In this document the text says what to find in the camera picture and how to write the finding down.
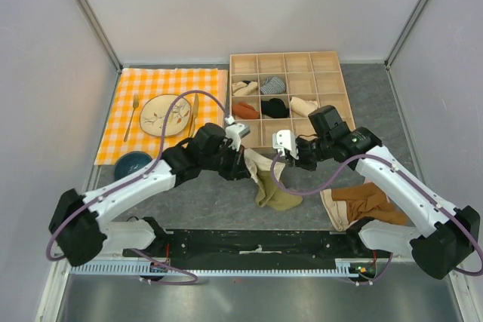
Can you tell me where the olive green white-band underwear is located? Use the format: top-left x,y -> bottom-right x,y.
244,149 -> 303,211

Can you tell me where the rolled grey striped underwear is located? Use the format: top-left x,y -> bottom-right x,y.
260,76 -> 286,95

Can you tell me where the rolled beige black underwear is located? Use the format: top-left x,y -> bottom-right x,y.
232,81 -> 258,97

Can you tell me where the gold fork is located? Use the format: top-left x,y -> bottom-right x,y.
123,94 -> 140,143

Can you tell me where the floral ceramic plate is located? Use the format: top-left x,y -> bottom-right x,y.
140,94 -> 192,136

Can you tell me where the blue ceramic bowl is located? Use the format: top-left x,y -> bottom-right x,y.
113,151 -> 153,191

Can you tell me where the rolled rust orange underwear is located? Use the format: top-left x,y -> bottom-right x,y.
232,102 -> 260,120

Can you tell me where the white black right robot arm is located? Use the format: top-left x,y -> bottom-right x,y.
272,106 -> 482,280

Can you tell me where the brown orange underwear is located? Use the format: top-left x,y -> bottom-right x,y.
340,182 -> 408,225

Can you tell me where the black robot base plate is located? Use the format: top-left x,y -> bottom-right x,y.
143,229 -> 389,271

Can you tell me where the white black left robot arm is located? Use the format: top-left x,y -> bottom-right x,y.
49,123 -> 250,267

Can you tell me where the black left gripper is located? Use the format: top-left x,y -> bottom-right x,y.
202,141 -> 251,181

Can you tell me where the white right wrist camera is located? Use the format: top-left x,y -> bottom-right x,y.
272,129 -> 299,160

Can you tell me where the rolled cream underwear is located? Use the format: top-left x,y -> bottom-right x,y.
290,97 -> 318,117

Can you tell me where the gold knife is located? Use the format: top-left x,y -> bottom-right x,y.
188,94 -> 199,137

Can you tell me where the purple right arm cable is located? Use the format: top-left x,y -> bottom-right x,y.
270,152 -> 483,287

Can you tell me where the wooden compartment organizer box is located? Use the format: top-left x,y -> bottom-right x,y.
229,51 -> 355,152

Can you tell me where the grey slotted cable duct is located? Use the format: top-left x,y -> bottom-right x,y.
70,259 -> 368,278

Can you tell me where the beige cream underwear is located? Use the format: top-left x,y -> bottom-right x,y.
320,189 -> 355,232

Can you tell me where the orange white checkered tablecloth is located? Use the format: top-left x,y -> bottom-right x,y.
94,68 -> 228,165

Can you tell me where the left aluminium frame post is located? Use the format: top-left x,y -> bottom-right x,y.
75,0 -> 123,74

